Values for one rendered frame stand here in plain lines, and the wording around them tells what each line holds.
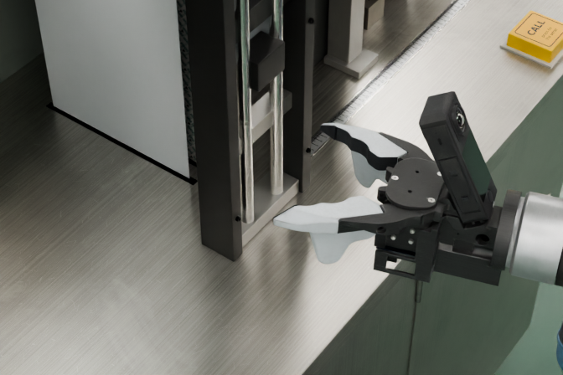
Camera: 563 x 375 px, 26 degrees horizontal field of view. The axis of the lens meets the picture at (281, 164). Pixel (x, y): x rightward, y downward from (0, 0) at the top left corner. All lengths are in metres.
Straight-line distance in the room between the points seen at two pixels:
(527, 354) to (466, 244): 1.47
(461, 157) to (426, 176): 0.07
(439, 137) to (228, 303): 0.49
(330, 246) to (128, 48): 0.51
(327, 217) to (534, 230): 0.17
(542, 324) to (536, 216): 1.56
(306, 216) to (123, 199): 0.54
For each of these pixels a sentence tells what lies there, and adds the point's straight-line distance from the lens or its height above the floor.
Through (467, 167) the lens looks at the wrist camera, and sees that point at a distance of 1.03.
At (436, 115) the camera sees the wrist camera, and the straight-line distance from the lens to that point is 1.01.
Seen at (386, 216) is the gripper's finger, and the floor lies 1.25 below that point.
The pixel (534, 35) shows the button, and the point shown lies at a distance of 1.78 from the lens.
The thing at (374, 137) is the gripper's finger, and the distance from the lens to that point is 1.13.
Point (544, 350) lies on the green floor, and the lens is 2.56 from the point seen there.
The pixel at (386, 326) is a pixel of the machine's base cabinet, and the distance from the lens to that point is 1.64.
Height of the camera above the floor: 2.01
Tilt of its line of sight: 44 degrees down
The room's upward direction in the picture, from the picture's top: straight up
